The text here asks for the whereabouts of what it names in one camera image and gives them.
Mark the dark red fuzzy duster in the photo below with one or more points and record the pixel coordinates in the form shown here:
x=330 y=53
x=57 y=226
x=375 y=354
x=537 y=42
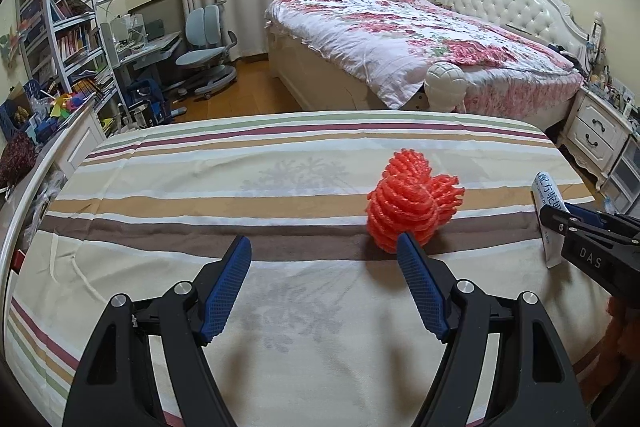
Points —
x=17 y=159

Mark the red foam fruit net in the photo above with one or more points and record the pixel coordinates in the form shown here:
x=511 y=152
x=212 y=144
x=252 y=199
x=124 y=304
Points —
x=405 y=207

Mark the cluster of small bottles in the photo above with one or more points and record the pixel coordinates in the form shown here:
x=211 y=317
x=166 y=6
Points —
x=612 y=82

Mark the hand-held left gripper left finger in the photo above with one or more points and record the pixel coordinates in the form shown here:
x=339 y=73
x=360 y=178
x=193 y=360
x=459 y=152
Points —
x=225 y=292

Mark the bed with floral quilt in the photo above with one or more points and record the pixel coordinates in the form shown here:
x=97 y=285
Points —
x=400 y=42

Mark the person's right forearm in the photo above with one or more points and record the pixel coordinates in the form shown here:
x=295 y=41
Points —
x=622 y=327

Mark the plastic drawer unit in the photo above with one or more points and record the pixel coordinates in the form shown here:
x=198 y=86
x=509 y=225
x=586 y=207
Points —
x=625 y=182

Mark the grey blue desk chair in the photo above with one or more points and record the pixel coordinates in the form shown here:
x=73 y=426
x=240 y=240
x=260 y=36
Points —
x=205 y=47

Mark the white bookshelf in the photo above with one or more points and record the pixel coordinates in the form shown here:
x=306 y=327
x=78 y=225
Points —
x=65 y=17

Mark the pile of colourful toys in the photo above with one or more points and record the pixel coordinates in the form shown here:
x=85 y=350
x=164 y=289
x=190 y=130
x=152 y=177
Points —
x=55 y=107

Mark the white ribbed bedpost knob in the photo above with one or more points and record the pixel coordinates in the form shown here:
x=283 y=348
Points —
x=445 y=84

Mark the white tufted headboard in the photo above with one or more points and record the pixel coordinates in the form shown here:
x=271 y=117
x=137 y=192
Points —
x=515 y=2

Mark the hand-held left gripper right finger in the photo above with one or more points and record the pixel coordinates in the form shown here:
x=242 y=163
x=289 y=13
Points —
x=425 y=292

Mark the grey study desk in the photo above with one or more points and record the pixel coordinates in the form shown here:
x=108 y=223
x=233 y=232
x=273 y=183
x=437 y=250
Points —
x=145 y=52

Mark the striped bed sheet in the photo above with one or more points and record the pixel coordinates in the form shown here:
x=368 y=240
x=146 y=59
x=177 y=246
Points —
x=200 y=187

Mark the white nightstand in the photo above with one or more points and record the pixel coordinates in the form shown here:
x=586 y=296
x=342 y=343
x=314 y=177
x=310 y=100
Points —
x=592 y=132

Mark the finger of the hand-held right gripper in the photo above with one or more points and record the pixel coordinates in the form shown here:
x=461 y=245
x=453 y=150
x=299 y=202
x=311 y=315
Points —
x=607 y=223
x=557 y=221

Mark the white bed frame rail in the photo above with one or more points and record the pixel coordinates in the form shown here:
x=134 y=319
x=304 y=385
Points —
x=55 y=157

